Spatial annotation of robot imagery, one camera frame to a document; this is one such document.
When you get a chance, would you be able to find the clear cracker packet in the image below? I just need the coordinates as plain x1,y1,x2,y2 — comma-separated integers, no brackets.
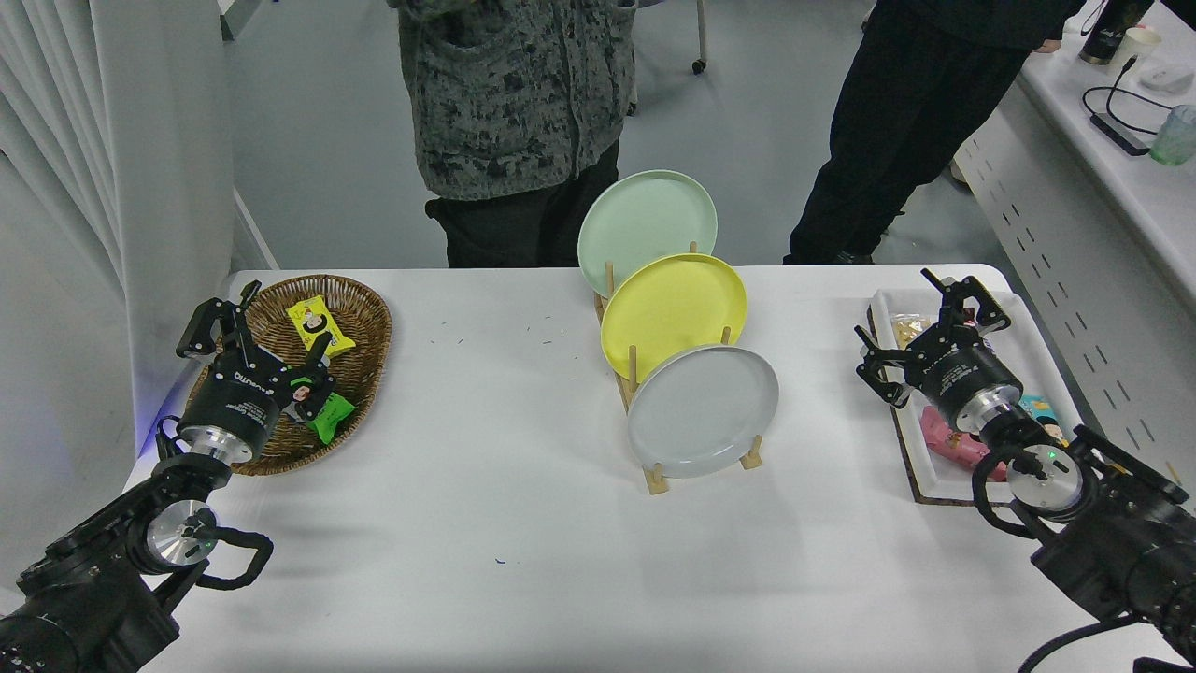
890,316,935,352

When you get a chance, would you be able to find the brown wicker basket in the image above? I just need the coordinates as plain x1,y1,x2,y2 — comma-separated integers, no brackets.
184,274,393,478

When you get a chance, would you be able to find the white curtain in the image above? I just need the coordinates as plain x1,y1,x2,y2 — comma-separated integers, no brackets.
0,0,235,590

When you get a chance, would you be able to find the pink snack packet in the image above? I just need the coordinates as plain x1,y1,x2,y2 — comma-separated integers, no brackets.
920,405,1010,482

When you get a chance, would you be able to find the yellow plate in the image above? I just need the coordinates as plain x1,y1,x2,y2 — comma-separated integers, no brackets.
600,252,748,384

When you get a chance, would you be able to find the black bottle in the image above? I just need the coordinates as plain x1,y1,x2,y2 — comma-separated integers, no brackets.
1079,0,1155,66

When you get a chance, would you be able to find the white computer mouse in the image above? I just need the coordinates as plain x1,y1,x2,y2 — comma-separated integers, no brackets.
1138,64,1195,94

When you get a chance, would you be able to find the black cable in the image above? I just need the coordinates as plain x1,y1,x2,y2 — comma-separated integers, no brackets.
1082,54,1174,136

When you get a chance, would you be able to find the pale green plate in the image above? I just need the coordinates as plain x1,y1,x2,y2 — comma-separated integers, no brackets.
577,169,719,298

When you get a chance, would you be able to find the white tray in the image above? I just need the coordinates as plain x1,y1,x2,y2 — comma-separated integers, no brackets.
869,288,1085,506

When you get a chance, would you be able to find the teal snack packet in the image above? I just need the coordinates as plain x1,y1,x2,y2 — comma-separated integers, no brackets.
1018,394,1071,445

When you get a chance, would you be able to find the white side table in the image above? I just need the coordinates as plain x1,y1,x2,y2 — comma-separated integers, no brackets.
953,0,1196,487

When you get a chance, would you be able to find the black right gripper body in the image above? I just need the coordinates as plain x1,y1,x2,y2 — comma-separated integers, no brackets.
919,340,1024,422

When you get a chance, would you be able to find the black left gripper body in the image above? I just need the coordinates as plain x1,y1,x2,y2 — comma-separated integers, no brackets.
185,351,284,455

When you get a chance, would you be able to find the person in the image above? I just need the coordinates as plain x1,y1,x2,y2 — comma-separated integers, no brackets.
388,0,646,269
783,0,1089,265

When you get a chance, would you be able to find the translucent green cup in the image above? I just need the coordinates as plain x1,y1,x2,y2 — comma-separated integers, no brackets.
1149,105,1196,167

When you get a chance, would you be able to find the wooden plate rack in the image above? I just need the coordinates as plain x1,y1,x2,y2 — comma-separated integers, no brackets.
593,241,764,496

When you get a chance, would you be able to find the grey plate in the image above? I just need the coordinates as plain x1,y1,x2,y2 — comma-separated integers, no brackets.
626,344,781,480

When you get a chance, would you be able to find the white paper cup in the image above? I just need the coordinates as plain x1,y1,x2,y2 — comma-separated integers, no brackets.
1117,26,1162,76

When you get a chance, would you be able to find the yellow snack packet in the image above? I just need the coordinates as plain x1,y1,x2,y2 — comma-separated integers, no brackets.
285,295,358,358

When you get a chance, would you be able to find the green snack packet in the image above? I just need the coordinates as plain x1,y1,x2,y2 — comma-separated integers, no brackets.
304,391,358,446

